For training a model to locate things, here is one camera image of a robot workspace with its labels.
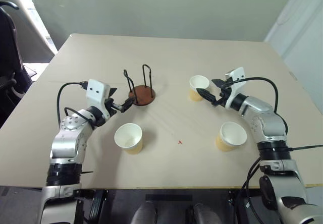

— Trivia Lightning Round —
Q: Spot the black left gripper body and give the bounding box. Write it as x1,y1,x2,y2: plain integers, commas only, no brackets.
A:
101,97,120,117

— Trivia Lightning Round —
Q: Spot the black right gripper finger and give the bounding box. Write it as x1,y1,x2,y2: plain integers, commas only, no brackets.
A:
196,88,219,105
211,78,232,89

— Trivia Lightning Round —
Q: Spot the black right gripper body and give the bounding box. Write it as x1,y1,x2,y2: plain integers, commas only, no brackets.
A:
213,84,232,108

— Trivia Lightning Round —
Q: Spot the yellow paper cup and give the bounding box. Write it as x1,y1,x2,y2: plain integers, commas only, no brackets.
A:
216,121,248,152
188,75,210,102
114,123,144,155

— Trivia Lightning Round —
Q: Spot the white leaning board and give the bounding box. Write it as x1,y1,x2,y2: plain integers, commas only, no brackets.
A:
14,0,61,64

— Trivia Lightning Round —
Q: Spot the black office chair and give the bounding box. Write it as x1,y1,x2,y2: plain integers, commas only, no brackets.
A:
0,1,38,119

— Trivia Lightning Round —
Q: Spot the dark grey rounded shape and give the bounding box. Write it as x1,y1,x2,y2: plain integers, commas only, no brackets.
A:
192,203,223,224
133,200,159,224

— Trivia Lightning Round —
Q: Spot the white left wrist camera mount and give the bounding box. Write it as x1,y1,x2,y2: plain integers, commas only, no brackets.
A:
85,78,111,121

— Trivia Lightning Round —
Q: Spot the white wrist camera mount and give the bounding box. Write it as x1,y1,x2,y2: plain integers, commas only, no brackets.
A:
224,67,246,109
85,78,111,121

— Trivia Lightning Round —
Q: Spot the brown wire cup holder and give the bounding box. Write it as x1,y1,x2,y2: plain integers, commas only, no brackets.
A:
123,64,156,107

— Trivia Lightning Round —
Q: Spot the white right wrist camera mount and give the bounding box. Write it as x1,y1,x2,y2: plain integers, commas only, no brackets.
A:
224,67,246,109

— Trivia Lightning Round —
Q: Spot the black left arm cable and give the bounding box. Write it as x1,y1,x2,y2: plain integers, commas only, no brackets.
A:
56,81,89,129

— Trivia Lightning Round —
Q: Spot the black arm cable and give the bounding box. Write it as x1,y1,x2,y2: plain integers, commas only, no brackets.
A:
222,77,289,137
56,81,89,129

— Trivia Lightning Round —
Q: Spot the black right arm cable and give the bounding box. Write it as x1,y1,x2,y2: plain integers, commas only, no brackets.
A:
222,77,289,137

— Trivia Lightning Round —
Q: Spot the black right shoulder cable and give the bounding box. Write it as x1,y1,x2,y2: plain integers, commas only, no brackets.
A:
239,155,263,224

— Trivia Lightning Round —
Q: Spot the black table frame crossbar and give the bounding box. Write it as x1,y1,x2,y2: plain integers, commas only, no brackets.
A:
145,194,193,202

